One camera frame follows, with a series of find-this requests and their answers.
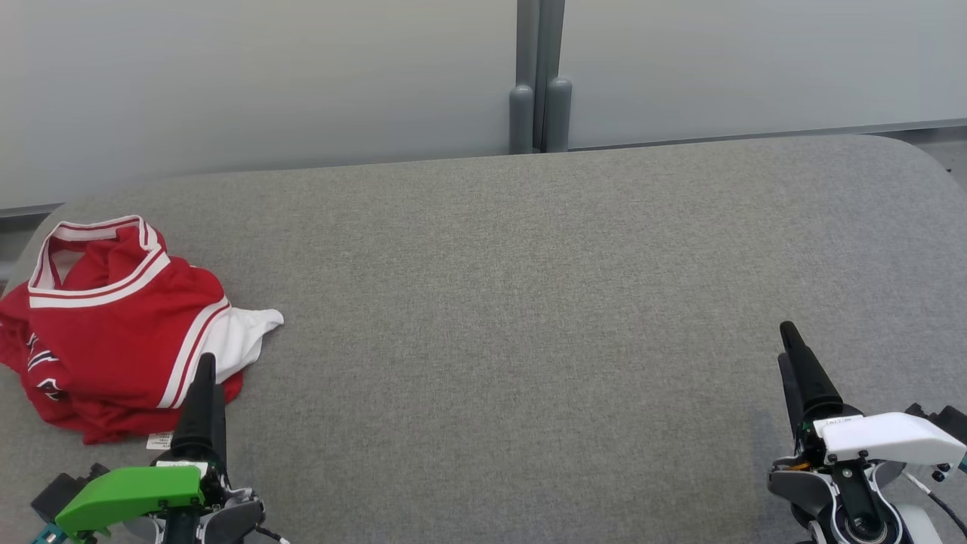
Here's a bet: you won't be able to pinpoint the grey fabric sofa seat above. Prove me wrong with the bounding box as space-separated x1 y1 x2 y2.
0 134 967 544

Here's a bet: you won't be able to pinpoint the grey round-topped post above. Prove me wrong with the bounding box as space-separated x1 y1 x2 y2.
544 76 573 153
509 85 536 155

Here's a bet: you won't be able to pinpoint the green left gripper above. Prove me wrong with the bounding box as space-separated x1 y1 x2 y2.
55 353 228 539

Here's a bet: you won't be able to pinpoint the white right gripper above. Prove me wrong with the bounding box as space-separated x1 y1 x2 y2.
777 321 967 465

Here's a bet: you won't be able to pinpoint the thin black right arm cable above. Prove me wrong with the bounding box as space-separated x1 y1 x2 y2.
903 470 967 539

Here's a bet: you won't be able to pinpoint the red white basketball jersey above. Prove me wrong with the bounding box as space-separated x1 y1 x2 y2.
0 215 286 452

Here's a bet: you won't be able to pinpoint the grey upright partition frame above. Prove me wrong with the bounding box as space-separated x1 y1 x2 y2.
516 0 567 152

